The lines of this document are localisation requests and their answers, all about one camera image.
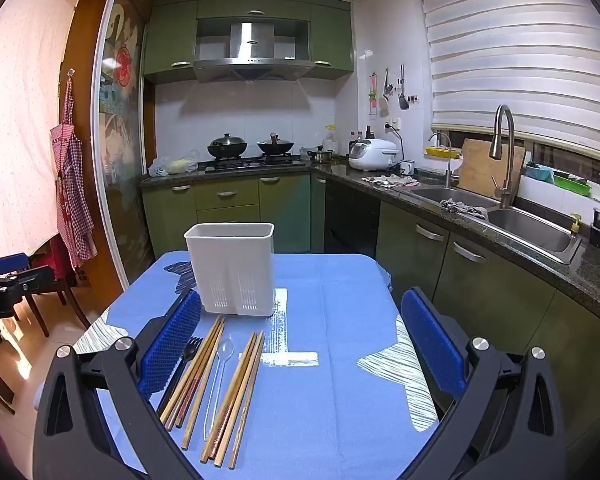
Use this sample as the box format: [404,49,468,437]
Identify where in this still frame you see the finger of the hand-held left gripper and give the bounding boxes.
[0,254,32,278]
[0,266,56,318]

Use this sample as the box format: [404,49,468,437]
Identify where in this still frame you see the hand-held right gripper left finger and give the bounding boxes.
[32,287,216,480]

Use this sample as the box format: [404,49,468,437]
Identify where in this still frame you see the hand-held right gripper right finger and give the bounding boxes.
[397,286,568,480]

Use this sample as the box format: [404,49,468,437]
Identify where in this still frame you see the black plastic fork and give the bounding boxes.
[157,336,204,416]

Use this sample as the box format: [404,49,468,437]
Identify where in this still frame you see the clear plastic spoon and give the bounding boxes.
[202,336,237,442]

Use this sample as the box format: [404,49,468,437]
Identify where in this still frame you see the bunch of wooden chopsticks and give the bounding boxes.
[159,316,266,470]

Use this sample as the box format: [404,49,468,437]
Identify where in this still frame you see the white plastic utensil holder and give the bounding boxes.
[184,222,276,317]

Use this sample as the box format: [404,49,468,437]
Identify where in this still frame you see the dark wooden chair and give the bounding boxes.
[15,240,91,338]

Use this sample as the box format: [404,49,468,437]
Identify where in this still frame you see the red checked apron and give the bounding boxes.
[50,77,98,268]

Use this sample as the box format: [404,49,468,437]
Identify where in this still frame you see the blue patterned tablecloth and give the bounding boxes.
[72,251,443,480]

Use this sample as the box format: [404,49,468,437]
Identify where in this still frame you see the pink dotted curtain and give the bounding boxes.
[0,0,78,261]

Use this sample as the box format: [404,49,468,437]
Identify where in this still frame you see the grey dishcloth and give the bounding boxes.
[440,198,490,221]

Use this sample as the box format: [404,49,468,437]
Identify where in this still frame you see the steel double sink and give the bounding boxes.
[410,186,583,265]

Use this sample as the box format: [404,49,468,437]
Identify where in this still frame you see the printed sliding door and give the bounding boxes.
[91,0,156,286]

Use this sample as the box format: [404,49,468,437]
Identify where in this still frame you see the checked kitchen cloth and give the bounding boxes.
[362,174,420,190]

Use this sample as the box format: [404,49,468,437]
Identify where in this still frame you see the dark granite countertop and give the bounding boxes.
[140,157,600,331]

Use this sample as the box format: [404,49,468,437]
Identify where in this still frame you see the clear plastic bag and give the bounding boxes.
[148,150,200,177]

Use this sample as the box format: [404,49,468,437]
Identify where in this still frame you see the wooden cutting board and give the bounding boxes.
[457,138,527,201]

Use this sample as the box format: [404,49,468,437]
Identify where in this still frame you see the small steel faucet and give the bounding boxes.
[428,132,453,190]

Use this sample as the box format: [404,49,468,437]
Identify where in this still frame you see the tall steel faucet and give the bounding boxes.
[489,105,516,208]

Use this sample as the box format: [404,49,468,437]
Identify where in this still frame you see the black gas stove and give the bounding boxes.
[205,155,311,173]

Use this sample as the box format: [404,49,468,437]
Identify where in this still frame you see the white rice cooker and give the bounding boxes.
[348,138,402,171]

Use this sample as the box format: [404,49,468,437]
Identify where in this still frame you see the teal plastic basket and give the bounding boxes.
[525,161,555,183]

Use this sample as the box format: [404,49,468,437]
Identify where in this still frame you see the black wok with lid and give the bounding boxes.
[207,133,248,160]

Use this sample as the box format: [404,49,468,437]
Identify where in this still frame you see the green plastic basket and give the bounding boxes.
[552,170,592,197]

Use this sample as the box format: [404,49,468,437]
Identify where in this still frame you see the white hanging utensil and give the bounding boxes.
[381,67,396,111]

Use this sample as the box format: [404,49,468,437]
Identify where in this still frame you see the green upper kitchen cabinets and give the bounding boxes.
[142,0,356,86]

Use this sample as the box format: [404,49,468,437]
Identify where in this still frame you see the white zebra roller blind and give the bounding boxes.
[412,0,600,153]

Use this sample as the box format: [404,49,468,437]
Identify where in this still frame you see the steel range hood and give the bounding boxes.
[192,21,317,83]

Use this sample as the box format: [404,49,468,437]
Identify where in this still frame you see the black wok with wooden handle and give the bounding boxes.
[256,132,296,157]

